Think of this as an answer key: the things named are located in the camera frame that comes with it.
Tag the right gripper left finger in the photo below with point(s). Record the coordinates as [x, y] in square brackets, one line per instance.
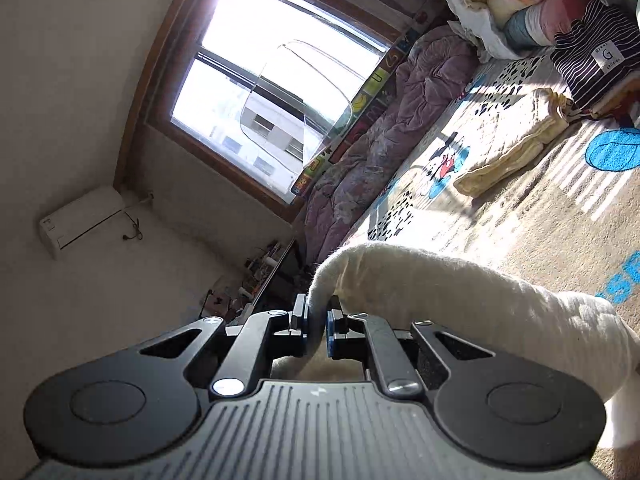
[263, 338]

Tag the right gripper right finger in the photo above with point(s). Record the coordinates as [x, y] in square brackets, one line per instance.
[370, 340]

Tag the white quilted baby garment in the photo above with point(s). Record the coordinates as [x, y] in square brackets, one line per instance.
[576, 333]

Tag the cluttered side table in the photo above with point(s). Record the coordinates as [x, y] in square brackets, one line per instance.
[269, 280]

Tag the folded cream quilted cloth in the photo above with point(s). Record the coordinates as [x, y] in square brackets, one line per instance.
[511, 139]

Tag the Mickey Mouse fleece blanket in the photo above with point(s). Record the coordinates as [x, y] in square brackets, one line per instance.
[557, 222]

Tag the purple crumpled quilt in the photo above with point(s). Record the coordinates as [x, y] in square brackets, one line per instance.
[438, 67]

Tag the white crumpled sheet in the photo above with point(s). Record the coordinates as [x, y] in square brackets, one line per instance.
[476, 20]

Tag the navy striped garment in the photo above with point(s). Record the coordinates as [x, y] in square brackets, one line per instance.
[599, 57]

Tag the white wall air conditioner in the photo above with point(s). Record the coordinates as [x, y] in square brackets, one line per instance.
[74, 220]

